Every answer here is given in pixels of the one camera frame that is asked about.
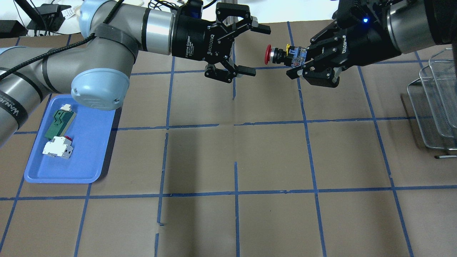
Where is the white circuit breaker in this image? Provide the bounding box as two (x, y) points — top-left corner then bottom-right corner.
(42, 136), (74, 159)

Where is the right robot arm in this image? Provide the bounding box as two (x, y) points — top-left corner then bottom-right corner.
(287, 0), (457, 88)

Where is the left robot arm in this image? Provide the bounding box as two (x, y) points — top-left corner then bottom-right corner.
(0, 0), (271, 145)

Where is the aluminium frame post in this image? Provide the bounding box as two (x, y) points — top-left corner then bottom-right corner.
(220, 0), (238, 25)

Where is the wire mesh basket shelf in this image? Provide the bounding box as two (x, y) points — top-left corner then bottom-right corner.
(407, 47), (457, 159)

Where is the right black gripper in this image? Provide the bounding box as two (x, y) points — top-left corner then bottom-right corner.
(286, 0), (401, 88)

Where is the red emergency stop button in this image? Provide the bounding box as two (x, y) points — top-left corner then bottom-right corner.
(264, 44), (307, 68)

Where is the black camera stand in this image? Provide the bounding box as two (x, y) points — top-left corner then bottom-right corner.
(14, 0), (74, 32)

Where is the blue plastic tray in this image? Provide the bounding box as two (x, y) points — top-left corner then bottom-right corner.
(24, 95), (115, 184)

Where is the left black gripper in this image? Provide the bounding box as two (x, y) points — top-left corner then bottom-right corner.
(170, 3), (271, 83)

